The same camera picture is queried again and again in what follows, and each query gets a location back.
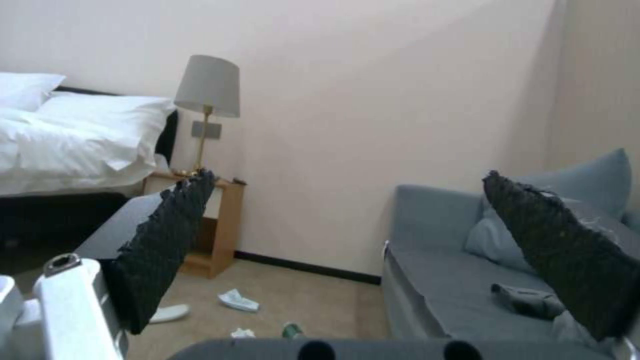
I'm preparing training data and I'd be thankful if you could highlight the white pillow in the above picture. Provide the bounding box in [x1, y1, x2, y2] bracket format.
[0, 73, 67, 113]
[37, 91, 177, 132]

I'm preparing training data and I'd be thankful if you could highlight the wooden bedside table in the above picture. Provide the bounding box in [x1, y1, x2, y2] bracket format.
[143, 170, 246, 279]

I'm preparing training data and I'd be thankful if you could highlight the crumpled white blue paper trash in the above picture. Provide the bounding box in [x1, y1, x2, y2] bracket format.
[217, 289, 261, 312]

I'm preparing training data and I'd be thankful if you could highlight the grey wall switch panel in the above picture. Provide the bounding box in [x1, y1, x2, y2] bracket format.
[191, 120, 223, 140]

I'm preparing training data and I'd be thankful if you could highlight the white bed with duvet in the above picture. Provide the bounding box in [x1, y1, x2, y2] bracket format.
[0, 73, 180, 200]

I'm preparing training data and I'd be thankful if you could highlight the grey-blue sofa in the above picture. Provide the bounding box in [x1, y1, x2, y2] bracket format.
[382, 148, 640, 357]

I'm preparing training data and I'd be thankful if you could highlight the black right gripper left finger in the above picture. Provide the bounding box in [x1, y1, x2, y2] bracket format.
[32, 168, 217, 360]

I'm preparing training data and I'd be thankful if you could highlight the grey-blue triangular cushion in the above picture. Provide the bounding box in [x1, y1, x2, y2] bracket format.
[482, 148, 634, 222]

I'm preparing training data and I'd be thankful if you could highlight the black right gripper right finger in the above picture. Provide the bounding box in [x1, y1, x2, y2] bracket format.
[481, 170, 640, 343]

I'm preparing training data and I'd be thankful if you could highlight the white slipper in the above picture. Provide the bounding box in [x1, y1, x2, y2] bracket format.
[148, 304, 191, 324]

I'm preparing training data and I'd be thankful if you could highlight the crumpled dark grey cloth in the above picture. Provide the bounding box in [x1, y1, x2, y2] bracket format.
[490, 283, 569, 320]

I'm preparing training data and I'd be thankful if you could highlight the light blue small cushion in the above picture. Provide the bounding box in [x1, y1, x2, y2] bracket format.
[463, 216, 539, 275]

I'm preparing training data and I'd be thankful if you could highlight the grey shade brass table lamp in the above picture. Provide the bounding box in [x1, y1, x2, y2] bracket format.
[173, 55, 242, 177]

